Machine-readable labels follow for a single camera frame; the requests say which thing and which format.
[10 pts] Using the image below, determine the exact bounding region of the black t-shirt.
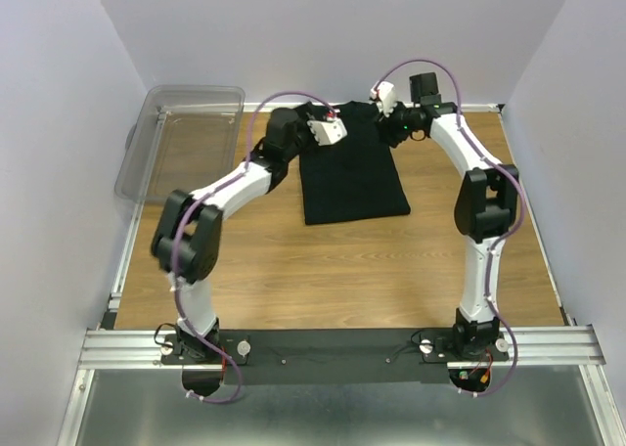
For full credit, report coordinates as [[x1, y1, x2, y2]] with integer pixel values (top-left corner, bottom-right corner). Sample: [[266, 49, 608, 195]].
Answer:
[[299, 101, 411, 226]]

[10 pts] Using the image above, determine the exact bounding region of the aluminium front frame rail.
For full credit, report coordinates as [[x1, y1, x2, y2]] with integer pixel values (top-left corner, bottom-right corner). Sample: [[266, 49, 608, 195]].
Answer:
[[58, 325, 625, 445]]

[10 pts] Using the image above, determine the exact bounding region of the clear plastic bin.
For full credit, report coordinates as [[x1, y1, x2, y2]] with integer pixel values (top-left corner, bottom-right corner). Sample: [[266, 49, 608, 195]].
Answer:
[[114, 85, 245, 203]]

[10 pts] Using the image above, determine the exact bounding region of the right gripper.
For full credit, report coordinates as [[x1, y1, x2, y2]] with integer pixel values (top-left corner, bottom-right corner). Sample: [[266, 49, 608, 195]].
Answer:
[[371, 95, 419, 150]]

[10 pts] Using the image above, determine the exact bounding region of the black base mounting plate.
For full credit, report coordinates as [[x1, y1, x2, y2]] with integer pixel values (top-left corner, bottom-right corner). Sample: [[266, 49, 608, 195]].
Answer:
[[154, 328, 509, 386]]

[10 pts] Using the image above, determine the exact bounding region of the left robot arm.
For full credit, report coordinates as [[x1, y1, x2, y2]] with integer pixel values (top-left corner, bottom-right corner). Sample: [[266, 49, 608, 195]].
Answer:
[[150, 103, 345, 365]]

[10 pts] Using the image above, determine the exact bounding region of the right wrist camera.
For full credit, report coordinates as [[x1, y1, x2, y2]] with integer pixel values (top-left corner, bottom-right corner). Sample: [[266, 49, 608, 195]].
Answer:
[[370, 81, 398, 117]]

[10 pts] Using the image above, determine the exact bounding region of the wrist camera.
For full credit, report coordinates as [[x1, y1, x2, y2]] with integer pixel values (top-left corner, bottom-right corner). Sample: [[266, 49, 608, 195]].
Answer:
[[307, 117, 347, 147], [370, 81, 398, 117]]

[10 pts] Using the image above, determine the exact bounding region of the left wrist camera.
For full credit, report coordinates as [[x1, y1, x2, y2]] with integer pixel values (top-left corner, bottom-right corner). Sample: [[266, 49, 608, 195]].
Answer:
[[307, 117, 347, 147]]

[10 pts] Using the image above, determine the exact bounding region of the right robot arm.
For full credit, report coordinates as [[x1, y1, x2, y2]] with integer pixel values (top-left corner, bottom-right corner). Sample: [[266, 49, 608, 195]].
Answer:
[[370, 72, 519, 360]]

